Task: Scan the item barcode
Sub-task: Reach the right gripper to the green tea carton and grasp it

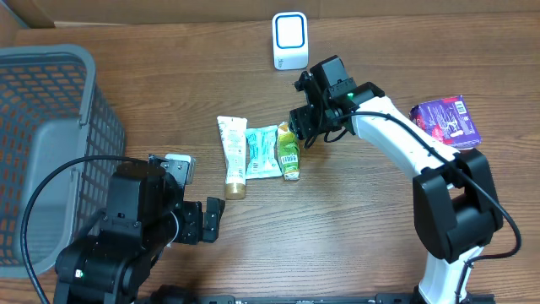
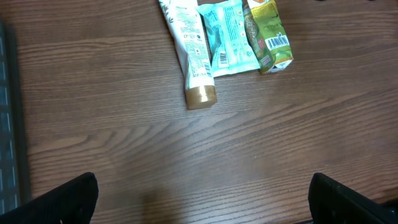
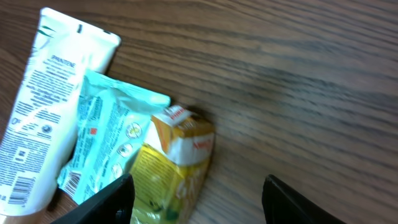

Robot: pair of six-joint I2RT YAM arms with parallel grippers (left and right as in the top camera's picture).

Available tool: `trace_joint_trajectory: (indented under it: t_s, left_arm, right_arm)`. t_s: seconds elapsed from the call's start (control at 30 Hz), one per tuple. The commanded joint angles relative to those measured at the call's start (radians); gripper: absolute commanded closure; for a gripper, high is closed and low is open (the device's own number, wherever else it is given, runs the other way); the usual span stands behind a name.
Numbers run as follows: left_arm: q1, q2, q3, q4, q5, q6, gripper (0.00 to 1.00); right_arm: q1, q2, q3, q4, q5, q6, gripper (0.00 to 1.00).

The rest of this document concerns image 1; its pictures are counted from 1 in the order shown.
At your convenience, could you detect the purple sanitary pad pack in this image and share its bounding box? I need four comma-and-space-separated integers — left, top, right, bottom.
409, 95, 482, 150

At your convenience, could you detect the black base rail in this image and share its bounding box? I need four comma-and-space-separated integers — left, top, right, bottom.
196, 294, 494, 304

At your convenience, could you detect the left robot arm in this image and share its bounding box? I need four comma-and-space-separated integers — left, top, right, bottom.
53, 154, 225, 303

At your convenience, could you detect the white barcode scanner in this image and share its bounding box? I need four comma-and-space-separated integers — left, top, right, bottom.
272, 12, 309, 70

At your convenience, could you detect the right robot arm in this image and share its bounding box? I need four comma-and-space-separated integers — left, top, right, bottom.
289, 56, 503, 303

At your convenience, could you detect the white cream tube gold cap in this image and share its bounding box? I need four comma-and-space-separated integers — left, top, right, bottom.
217, 116, 247, 200

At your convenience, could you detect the teal snack packet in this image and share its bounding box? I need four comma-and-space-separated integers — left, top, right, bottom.
245, 125, 282, 179

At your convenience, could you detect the grey plastic basket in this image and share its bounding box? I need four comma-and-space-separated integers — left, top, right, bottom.
1, 45, 126, 279

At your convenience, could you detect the green yellow snack pack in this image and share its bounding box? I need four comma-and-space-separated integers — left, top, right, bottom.
278, 122, 300, 181

